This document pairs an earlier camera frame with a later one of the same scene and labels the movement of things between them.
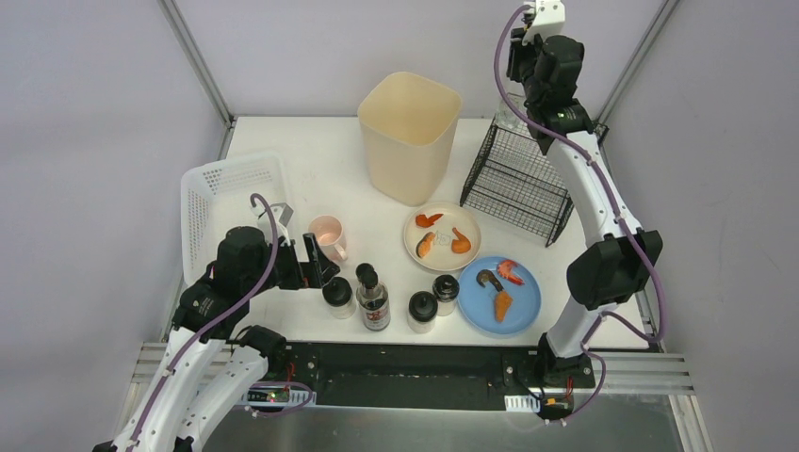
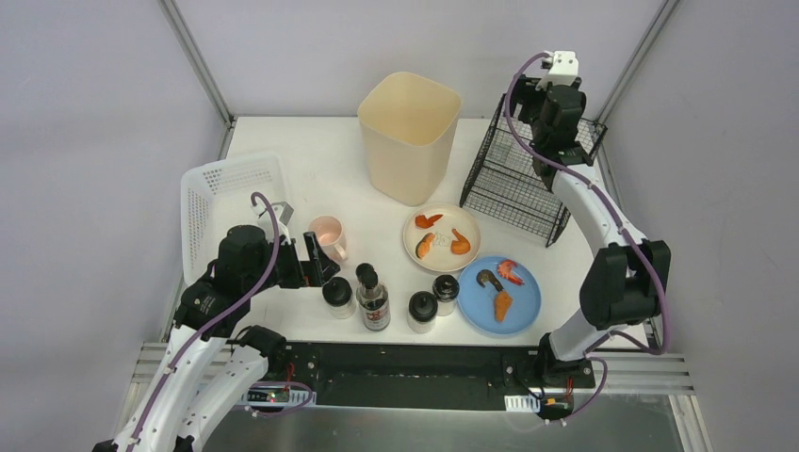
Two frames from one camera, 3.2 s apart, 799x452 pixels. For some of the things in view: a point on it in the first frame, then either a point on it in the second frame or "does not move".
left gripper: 310,260 does not move
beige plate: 442,236 does not move
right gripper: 516,56 to 529,91
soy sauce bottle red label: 372,298 does not move
